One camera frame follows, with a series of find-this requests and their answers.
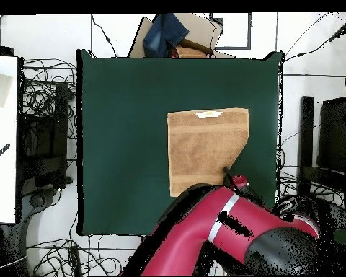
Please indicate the blue denim jeans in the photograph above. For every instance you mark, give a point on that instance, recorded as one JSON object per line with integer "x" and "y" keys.
{"x": 164, "y": 34}

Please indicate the brown cardboard box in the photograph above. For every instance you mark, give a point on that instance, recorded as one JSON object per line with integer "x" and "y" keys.
{"x": 199, "y": 28}

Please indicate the tan terry towel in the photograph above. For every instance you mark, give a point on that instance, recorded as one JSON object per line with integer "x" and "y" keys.
{"x": 201, "y": 147}

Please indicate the black striped stick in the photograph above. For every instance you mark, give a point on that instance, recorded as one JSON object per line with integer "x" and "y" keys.
{"x": 0, "y": 153}

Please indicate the white side table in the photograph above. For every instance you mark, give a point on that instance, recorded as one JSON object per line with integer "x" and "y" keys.
{"x": 3, "y": 187}

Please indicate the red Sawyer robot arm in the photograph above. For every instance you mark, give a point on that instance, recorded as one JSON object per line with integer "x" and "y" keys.
{"x": 190, "y": 236}

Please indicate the black metal frame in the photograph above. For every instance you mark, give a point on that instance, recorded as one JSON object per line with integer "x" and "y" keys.
{"x": 307, "y": 129}
{"x": 60, "y": 115}

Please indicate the grey square frame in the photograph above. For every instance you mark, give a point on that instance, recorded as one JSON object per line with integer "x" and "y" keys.
{"x": 249, "y": 31}

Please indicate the dark green table cloth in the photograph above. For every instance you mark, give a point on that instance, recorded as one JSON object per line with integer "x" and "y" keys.
{"x": 127, "y": 101}

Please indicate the black power strip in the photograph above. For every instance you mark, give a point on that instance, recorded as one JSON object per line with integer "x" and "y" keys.
{"x": 75, "y": 259}

